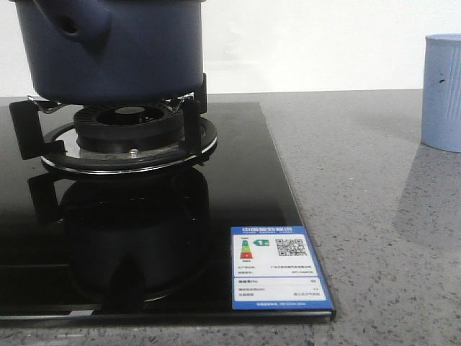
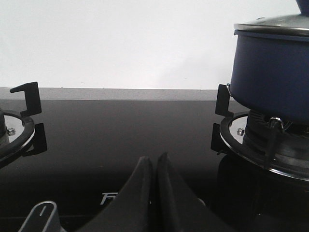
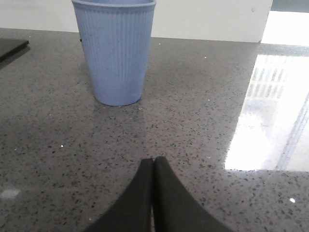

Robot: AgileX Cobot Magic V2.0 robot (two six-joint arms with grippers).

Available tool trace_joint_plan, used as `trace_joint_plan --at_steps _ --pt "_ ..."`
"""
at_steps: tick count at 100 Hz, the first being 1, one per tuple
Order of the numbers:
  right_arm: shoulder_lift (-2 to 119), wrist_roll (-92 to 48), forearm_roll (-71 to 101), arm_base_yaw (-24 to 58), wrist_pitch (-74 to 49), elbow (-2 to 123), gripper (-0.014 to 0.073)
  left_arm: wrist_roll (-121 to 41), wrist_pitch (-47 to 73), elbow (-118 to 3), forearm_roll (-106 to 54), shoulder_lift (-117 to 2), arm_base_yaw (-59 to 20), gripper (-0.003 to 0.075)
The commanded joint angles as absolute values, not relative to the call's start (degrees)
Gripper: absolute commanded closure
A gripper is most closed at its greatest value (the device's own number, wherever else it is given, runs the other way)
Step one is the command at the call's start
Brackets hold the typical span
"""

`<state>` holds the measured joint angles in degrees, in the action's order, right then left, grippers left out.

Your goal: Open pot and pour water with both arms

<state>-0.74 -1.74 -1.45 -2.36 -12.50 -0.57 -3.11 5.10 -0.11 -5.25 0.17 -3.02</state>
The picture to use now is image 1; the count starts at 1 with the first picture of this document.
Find blue energy efficiency label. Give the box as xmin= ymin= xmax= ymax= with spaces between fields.
xmin=230 ymin=226 xmax=334 ymax=313

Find black pot support grate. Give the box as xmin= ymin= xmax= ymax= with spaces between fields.
xmin=9 ymin=81 xmax=218 ymax=176

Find light blue plastic cup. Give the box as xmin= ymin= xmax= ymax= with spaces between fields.
xmin=421 ymin=33 xmax=460 ymax=153

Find black gas burner head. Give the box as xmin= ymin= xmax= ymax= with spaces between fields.
xmin=73 ymin=104 xmax=184 ymax=154

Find dark blue cooking pot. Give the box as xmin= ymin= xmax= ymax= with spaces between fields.
xmin=15 ymin=1 xmax=203 ymax=105

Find black glass gas stove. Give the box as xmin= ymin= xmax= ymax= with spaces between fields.
xmin=1 ymin=102 xmax=336 ymax=326

